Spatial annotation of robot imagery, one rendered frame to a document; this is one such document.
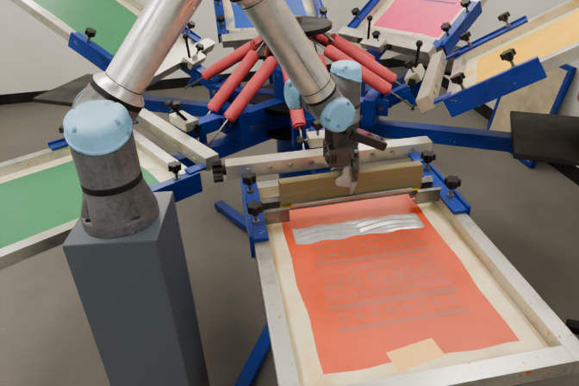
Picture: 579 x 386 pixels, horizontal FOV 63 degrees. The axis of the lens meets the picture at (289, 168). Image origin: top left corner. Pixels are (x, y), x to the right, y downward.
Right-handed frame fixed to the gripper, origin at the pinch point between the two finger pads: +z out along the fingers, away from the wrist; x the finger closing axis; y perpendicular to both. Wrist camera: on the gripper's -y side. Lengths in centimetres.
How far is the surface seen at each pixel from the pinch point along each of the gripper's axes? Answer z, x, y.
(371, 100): 0, -61, -26
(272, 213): 3.8, 2.7, 22.7
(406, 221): 8.9, 7.8, -13.9
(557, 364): 6, 60, -22
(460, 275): 9.4, 30.5, -18.5
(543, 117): 9, -48, -95
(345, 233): 9.1, 8.9, 3.8
